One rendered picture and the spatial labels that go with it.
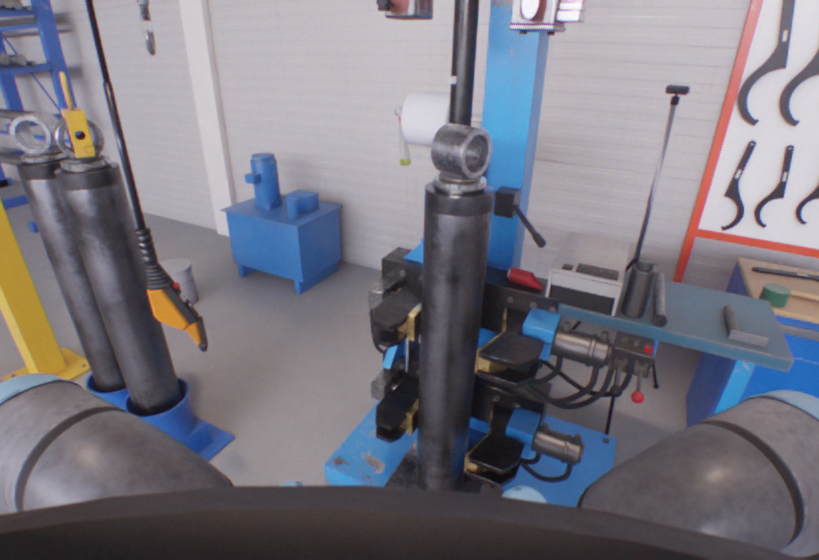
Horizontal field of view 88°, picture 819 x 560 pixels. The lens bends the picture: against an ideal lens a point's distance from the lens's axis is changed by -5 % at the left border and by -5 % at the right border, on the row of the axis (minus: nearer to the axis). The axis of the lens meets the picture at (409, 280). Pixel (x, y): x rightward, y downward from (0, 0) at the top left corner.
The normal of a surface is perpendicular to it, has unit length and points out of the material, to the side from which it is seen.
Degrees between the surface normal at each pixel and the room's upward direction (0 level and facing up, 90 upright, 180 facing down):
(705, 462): 28
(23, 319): 90
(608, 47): 90
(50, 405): 5
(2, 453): 45
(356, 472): 0
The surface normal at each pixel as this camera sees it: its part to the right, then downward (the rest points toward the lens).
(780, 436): 0.04, -0.85
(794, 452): 0.18, -0.63
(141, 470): 0.58, -0.60
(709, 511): -0.40, -0.33
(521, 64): -0.46, 0.40
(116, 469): 0.43, -0.55
